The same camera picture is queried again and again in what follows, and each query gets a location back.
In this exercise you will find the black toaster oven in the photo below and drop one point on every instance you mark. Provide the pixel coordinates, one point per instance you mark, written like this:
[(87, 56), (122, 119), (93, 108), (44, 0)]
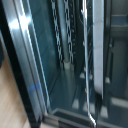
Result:
[(46, 60)]

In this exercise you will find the metal oven tray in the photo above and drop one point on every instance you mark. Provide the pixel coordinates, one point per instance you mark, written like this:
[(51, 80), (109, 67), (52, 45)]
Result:
[(87, 83)]

